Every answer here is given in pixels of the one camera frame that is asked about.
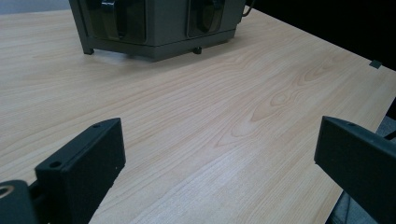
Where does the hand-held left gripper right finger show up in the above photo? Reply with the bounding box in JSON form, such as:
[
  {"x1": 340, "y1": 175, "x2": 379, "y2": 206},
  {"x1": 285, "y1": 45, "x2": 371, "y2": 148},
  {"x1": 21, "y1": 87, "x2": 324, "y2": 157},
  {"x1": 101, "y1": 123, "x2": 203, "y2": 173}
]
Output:
[{"x1": 313, "y1": 115, "x2": 396, "y2": 224}]

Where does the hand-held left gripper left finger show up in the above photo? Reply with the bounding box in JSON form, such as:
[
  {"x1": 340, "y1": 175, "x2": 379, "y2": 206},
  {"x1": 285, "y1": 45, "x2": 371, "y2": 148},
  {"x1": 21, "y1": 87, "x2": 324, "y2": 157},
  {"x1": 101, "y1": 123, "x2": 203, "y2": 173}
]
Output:
[{"x1": 34, "y1": 117, "x2": 127, "y2": 224}]

